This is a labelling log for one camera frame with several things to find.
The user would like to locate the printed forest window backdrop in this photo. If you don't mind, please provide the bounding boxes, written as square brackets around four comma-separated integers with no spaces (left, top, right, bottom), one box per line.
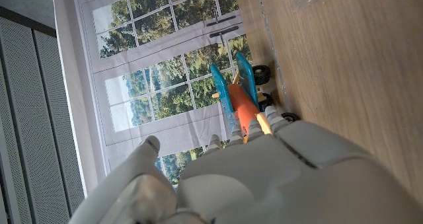
[71,0,255,187]

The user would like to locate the teal orange toy plane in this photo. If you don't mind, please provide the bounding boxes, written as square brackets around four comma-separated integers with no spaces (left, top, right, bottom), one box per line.
[210,52,301,144]

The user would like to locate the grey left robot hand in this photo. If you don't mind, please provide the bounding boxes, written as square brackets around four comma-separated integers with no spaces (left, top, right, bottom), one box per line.
[67,104,423,224]

